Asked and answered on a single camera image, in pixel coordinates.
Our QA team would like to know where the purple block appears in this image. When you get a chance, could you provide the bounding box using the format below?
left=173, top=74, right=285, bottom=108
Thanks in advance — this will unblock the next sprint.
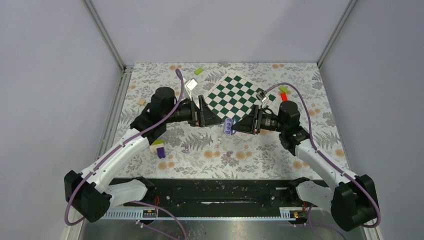
left=156, top=147, right=166, bottom=159

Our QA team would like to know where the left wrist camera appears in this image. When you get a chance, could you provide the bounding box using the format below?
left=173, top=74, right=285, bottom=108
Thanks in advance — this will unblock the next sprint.
left=184, top=78, right=198, bottom=101

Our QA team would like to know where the right aluminium frame post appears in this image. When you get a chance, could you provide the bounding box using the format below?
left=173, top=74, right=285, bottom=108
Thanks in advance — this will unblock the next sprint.
left=316, top=0, right=358, bottom=69

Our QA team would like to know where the small wooden cube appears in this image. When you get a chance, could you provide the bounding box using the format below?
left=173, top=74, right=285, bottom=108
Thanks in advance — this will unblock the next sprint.
left=137, top=98, right=146, bottom=106

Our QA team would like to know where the floral patterned table mat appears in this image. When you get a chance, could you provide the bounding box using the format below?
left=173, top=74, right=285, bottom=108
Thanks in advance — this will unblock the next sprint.
left=114, top=62, right=348, bottom=180

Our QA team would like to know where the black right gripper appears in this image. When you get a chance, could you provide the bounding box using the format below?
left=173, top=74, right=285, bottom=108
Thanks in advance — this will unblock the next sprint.
left=231, top=104, right=287, bottom=135

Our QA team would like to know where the green white chessboard mat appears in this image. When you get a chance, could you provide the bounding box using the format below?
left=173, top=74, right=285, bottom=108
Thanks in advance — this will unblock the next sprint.
left=196, top=71, right=266, bottom=122

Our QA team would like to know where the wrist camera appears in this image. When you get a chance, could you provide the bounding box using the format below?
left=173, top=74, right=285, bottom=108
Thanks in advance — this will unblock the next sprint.
left=256, top=90, right=269, bottom=109
left=184, top=78, right=198, bottom=101

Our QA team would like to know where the lime green block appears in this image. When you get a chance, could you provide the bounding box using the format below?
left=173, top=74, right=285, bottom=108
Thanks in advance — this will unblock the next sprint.
left=193, top=67, right=204, bottom=76
left=278, top=85, right=290, bottom=94

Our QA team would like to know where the aluminium frame post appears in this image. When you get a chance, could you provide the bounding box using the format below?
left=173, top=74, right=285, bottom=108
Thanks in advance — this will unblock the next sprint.
left=316, top=0, right=358, bottom=69
left=81, top=0, right=127, bottom=71

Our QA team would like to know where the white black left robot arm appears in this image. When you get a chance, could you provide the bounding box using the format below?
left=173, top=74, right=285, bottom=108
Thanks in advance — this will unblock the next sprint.
left=64, top=87, right=223, bottom=226

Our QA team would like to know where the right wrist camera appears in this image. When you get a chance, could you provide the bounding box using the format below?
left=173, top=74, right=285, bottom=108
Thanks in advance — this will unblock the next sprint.
left=256, top=90, right=269, bottom=109

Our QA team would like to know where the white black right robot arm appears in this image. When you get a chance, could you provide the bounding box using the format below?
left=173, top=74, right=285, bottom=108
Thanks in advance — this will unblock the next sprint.
left=223, top=101, right=381, bottom=232

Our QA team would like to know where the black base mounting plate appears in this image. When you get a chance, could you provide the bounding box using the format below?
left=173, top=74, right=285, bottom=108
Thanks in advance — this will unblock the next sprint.
left=109, top=178, right=332, bottom=218

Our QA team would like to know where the white slotted cable duct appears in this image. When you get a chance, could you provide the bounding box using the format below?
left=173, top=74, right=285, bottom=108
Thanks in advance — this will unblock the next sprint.
left=99, top=207, right=299, bottom=222

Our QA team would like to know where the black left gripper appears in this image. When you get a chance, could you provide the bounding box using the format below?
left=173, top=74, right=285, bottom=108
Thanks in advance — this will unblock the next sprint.
left=164, top=95, right=224, bottom=127

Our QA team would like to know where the lime green block right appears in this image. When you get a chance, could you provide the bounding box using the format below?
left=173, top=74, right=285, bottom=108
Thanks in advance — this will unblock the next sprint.
left=278, top=85, right=290, bottom=94

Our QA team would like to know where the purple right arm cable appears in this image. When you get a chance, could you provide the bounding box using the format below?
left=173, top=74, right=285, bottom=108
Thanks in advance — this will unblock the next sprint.
left=264, top=82, right=382, bottom=240

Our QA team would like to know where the lime green block far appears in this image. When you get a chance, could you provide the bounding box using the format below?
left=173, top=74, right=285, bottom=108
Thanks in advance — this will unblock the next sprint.
left=193, top=67, right=204, bottom=76

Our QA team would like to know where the red block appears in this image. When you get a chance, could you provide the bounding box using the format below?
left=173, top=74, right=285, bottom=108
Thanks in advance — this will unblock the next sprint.
left=280, top=92, right=288, bottom=102

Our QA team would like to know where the left aluminium frame post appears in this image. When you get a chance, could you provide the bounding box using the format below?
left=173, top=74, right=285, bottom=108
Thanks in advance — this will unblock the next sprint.
left=81, top=0, right=127, bottom=71

